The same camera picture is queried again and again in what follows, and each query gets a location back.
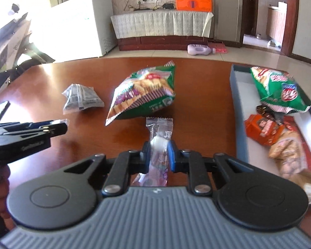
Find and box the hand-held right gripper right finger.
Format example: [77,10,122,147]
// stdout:
[167,140,255,197]

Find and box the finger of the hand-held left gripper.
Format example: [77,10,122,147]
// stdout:
[23,123,68,142]
[28,118,69,131]

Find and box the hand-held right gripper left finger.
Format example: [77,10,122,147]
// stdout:
[63,140,152,197]

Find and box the clear purple candy packet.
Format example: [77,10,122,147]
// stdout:
[131,117,174,187]

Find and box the blue-grey cardboard box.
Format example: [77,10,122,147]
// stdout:
[229,63,311,205]

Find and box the orange-red small snack packet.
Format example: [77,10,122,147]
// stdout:
[244,114,285,146]

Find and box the small gold-brown candy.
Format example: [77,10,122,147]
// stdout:
[256,104,275,118]

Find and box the brown pastry packet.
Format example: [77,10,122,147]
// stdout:
[269,131,311,203]

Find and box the long red snack packet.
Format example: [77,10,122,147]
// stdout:
[282,116,311,174]

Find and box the person's left hand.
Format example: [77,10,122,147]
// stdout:
[0,165,11,220]

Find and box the grey triangular snack packet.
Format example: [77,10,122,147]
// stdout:
[62,83,104,115]

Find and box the green cracker bag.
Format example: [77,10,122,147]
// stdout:
[105,60,176,127]

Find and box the white chest freezer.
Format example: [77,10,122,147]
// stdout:
[50,0,118,57]

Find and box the purple plastic bottle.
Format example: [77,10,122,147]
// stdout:
[187,44,215,56]

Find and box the dark wooden tv cabinet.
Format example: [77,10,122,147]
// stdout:
[118,35,214,52]

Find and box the red floor mat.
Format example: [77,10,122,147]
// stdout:
[207,41,227,54]

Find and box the green chip bag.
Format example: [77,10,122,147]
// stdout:
[249,67,311,114]

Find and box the white cabinet cloth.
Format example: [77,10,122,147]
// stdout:
[110,9,213,39]

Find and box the wooden hallway cabinet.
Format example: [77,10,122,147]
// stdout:
[266,2,288,47]

